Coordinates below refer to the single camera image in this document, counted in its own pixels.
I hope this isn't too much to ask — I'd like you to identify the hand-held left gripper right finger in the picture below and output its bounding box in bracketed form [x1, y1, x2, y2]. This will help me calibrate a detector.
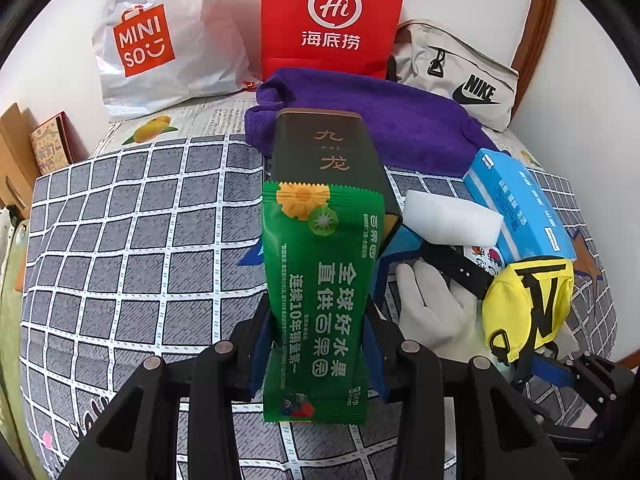
[362, 300, 576, 480]

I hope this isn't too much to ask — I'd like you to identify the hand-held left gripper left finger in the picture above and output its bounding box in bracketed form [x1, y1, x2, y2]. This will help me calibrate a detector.
[60, 304, 274, 480]

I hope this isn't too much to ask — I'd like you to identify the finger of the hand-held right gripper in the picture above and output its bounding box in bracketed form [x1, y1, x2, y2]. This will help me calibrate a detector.
[512, 347, 638, 411]
[522, 395, 640, 443]

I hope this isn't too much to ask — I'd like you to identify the yellow pouch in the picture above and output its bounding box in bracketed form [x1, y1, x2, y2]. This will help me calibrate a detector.
[481, 256, 576, 365]

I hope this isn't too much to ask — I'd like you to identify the green snack packet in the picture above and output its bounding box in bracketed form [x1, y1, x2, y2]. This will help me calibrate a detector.
[261, 180, 386, 423]

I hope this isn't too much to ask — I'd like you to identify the dark green tin box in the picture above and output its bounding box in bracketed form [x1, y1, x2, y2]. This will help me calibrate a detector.
[263, 108, 403, 261]

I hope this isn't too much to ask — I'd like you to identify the white glove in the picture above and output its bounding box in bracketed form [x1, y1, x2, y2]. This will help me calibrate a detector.
[395, 260, 483, 356]

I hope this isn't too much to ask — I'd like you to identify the black belt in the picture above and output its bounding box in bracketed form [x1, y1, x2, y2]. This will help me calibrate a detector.
[417, 240, 496, 301]

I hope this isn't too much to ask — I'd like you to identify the grey grid printed blanket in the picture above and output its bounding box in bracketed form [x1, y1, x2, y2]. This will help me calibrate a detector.
[20, 95, 618, 480]

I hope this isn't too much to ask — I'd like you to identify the blue tissue pack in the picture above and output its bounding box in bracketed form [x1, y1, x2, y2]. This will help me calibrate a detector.
[462, 148, 578, 267]

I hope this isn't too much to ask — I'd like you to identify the white foam block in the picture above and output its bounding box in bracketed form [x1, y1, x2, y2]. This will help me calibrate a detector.
[403, 190, 504, 248]

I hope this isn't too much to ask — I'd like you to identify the purple towel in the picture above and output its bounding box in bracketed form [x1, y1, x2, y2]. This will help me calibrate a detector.
[244, 67, 501, 178]

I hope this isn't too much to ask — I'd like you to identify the yellow-green sheet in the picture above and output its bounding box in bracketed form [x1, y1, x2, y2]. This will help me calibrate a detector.
[0, 207, 32, 411]

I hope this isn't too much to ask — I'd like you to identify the white plastic shopping bag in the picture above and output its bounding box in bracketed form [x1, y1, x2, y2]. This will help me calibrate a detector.
[91, 0, 251, 121]

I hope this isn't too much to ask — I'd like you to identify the beige waist bag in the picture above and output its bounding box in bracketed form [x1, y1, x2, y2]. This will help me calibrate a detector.
[387, 19, 521, 133]

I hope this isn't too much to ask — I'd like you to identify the patterned box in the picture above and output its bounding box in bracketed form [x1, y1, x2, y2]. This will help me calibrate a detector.
[29, 111, 76, 176]

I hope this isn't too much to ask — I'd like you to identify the red paper bag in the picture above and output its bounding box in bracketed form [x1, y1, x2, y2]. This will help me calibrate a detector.
[260, 0, 407, 81]

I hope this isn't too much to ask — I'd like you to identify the cardboard box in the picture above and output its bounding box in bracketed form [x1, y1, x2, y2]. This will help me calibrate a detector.
[0, 102, 41, 211]

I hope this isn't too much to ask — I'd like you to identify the wooden bed frame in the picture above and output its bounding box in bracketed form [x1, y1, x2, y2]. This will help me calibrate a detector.
[512, 0, 560, 121]

